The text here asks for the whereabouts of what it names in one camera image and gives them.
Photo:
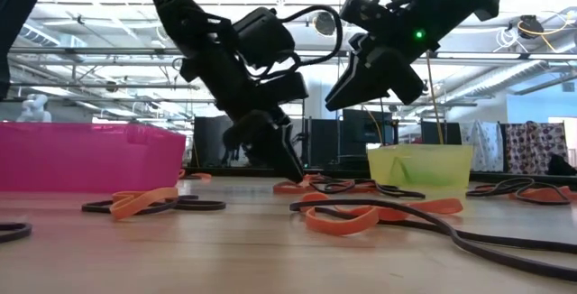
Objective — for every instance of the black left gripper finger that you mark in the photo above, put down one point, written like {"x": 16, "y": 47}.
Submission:
{"x": 270, "y": 168}
{"x": 279, "y": 149}

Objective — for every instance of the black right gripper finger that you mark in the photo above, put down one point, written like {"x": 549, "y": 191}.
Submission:
{"x": 408, "y": 84}
{"x": 360, "y": 82}

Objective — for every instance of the green rubber band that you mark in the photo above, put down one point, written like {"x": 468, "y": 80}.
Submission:
{"x": 399, "y": 172}

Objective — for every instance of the black partition panel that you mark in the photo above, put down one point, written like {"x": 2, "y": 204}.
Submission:
{"x": 324, "y": 145}
{"x": 433, "y": 134}

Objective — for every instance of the black monitor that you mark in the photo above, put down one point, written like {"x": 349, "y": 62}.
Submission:
{"x": 360, "y": 136}

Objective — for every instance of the dark grey curtain panel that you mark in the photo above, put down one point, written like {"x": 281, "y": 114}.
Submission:
{"x": 207, "y": 145}

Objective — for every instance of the yellow translucent plastic basket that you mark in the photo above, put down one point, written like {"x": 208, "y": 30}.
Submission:
{"x": 460, "y": 158}

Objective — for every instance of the white patterned cloth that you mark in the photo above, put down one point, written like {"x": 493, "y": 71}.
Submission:
{"x": 484, "y": 149}

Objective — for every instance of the dotted patterned cloth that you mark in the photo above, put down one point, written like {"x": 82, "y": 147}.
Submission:
{"x": 536, "y": 147}

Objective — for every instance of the red translucent plastic basket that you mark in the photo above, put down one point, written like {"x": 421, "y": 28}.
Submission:
{"x": 90, "y": 158}

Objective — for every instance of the black bag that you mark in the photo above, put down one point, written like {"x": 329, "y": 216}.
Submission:
{"x": 561, "y": 168}

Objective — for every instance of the white humanoid figure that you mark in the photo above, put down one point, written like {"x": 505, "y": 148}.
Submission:
{"x": 33, "y": 109}

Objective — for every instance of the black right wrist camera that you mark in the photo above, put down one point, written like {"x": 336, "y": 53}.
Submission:
{"x": 365, "y": 12}

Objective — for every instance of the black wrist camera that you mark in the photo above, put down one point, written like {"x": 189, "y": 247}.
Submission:
{"x": 365, "y": 12}
{"x": 263, "y": 37}

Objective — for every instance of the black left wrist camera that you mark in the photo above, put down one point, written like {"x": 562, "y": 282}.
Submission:
{"x": 263, "y": 37}

